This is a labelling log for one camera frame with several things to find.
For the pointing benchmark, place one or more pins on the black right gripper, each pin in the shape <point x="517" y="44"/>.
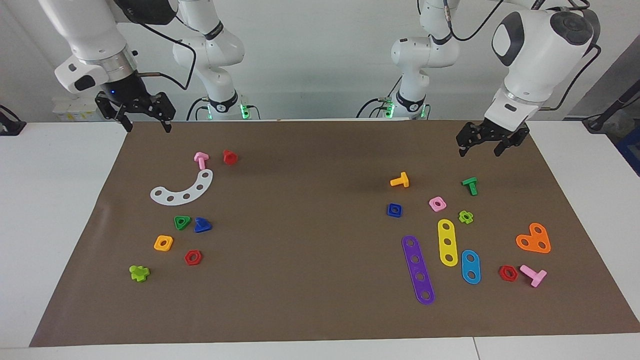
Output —
<point x="130" y="102"/>

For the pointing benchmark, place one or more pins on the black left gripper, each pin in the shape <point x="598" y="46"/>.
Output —
<point x="492" y="132"/>

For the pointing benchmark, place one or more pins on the blue square plastic nut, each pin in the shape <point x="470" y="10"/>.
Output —
<point x="389" y="210"/>

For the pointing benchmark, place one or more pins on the blue triangle-head plastic screw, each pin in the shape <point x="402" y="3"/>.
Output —
<point x="202" y="226"/>

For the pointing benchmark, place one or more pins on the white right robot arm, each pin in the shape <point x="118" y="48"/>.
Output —
<point x="90" y="40"/>

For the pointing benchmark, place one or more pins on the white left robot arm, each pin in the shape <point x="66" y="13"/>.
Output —
<point x="540" y="50"/>

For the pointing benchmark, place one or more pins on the green plastic screw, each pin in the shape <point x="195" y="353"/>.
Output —
<point x="470" y="184"/>

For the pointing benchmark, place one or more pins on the pink plastic screw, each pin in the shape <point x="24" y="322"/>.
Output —
<point x="201" y="160"/>
<point x="535" y="276"/>

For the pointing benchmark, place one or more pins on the lime cross plastic nut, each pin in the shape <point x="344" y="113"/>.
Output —
<point x="461" y="215"/>

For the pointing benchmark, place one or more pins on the pink square plastic nut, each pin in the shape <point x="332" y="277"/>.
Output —
<point x="432" y="202"/>

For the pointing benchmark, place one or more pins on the orange plastic screw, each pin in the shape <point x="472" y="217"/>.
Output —
<point x="400" y="181"/>

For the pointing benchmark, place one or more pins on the red plastic screw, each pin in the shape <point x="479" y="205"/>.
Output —
<point x="229" y="157"/>

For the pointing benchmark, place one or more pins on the green triangle plastic nut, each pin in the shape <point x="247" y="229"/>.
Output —
<point x="187" y="219"/>

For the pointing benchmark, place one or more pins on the orange square plastic nut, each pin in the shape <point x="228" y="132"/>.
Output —
<point x="157" y="243"/>

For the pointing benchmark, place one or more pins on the red hexagon plastic nut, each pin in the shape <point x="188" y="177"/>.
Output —
<point x="187" y="258"/>
<point x="502" y="273"/>

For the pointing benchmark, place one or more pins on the lime cross-head plastic screw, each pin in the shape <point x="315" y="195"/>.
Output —
<point x="138" y="273"/>

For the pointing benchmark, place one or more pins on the white labelled box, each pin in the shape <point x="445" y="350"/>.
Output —
<point x="70" y="112"/>

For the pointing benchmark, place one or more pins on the white curved perforated strip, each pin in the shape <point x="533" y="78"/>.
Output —
<point x="178" y="198"/>

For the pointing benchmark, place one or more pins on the yellow three-hole plastic strip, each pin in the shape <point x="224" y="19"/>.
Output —
<point x="446" y="234"/>

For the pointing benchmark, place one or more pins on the orange heart-shaped plastic plate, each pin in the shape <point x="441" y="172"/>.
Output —
<point x="534" y="240"/>

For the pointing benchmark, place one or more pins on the blue two-hole plastic strip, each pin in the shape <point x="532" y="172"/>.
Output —
<point x="470" y="267"/>

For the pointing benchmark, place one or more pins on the purple four-hole plastic strip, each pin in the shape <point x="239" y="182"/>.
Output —
<point x="417" y="267"/>

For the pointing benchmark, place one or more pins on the black clamp device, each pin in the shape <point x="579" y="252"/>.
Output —
<point x="10" y="126"/>

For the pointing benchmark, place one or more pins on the blue crate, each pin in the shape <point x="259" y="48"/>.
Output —
<point x="631" y="150"/>

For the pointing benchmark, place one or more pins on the brown table mat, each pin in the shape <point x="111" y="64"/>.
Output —
<point x="310" y="250"/>

